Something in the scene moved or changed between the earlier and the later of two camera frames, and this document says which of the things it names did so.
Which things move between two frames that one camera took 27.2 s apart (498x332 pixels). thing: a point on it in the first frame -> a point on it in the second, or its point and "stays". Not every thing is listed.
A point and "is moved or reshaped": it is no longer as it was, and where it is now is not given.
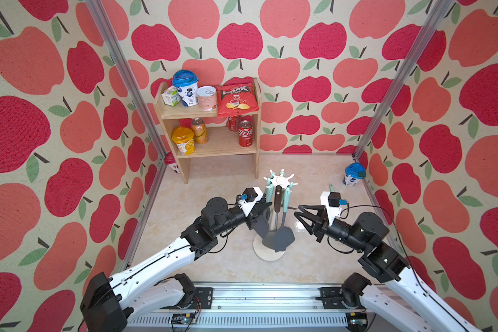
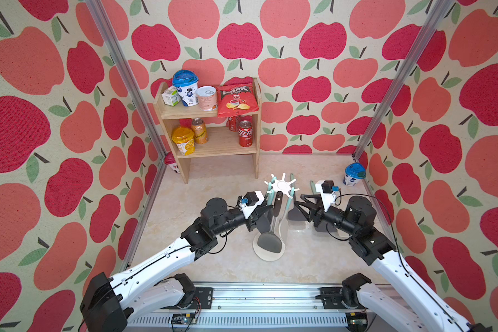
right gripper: x=320 y=224 -> x=316 y=216
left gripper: x=252 y=215 stays
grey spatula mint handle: x=284 y=236 is moved or reshaped
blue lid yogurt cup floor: x=353 y=172 stays
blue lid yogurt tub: x=187 y=83 stays
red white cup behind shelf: x=169 y=160 stays
